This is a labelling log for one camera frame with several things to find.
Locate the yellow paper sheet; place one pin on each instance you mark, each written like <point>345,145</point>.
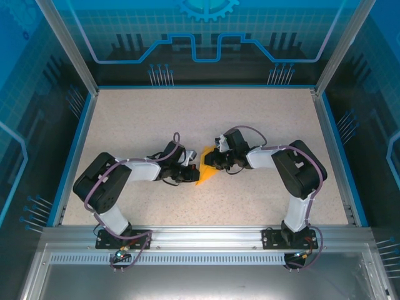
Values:
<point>206,173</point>

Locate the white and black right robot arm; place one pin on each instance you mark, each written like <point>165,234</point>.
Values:
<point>297,212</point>

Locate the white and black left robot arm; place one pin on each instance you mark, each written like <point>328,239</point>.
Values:
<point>143,170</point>

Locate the grey metal sheet panel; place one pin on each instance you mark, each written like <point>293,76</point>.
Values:
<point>200,281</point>

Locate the aluminium mounting rail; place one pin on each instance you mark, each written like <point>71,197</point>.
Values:
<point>206,237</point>

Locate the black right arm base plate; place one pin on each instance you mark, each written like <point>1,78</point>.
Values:
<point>270,239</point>

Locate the blue edged table side rail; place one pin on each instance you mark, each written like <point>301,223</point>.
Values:
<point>75,156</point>
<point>340,156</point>

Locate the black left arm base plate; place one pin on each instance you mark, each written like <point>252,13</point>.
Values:
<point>106,242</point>

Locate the aluminium frame post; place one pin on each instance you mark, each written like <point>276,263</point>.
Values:
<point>343,47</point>
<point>70,47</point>

